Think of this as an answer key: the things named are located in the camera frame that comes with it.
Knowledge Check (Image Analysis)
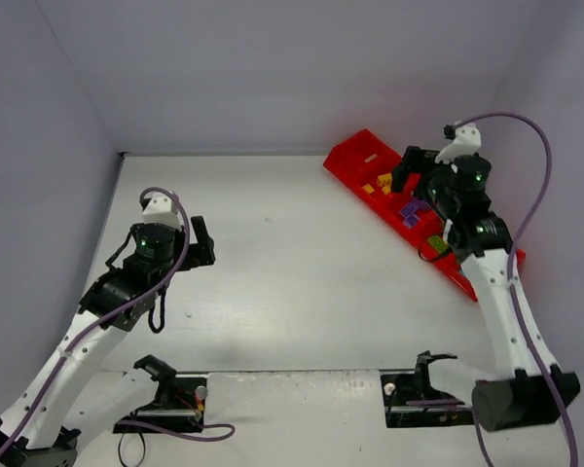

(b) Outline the green long lego brick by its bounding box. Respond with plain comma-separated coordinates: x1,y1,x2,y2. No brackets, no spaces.
427,234,450,254

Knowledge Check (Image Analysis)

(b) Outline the purple half-round lego brick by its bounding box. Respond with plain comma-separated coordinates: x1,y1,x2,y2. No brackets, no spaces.
403,215,420,229

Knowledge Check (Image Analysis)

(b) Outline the purple yellow white lego stack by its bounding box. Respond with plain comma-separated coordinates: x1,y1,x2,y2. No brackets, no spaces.
376,173,392,188

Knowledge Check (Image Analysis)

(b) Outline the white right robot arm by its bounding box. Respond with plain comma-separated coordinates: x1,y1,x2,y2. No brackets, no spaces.
391,146,580,432

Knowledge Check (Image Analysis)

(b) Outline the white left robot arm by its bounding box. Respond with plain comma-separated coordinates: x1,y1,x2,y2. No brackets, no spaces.
0,215,215,466

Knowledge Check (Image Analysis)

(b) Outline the red divided bin tray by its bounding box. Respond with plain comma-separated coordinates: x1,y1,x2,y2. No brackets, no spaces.
323,129,512,299

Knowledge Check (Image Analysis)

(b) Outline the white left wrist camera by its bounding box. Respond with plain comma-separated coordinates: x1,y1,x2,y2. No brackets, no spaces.
141,193,181,231

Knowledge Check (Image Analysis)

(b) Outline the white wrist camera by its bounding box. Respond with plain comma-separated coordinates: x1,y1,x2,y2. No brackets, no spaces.
434,123,482,164
141,193,181,231

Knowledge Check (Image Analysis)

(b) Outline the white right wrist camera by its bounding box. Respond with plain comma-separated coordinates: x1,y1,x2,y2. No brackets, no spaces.
434,123,482,164

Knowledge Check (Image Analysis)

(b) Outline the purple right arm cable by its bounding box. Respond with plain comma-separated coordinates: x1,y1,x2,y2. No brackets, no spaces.
406,112,579,467

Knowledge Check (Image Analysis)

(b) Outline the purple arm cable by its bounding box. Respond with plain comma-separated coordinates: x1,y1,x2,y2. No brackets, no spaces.
0,187,237,463
406,112,579,467

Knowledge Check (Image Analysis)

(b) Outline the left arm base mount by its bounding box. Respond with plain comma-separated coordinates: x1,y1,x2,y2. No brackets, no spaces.
112,355,208,434

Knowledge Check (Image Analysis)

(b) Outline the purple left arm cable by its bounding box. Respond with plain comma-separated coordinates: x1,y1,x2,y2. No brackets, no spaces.
0,187,237,463

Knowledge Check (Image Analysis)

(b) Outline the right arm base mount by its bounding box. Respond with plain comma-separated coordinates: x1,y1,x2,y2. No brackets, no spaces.
380,350,474,429

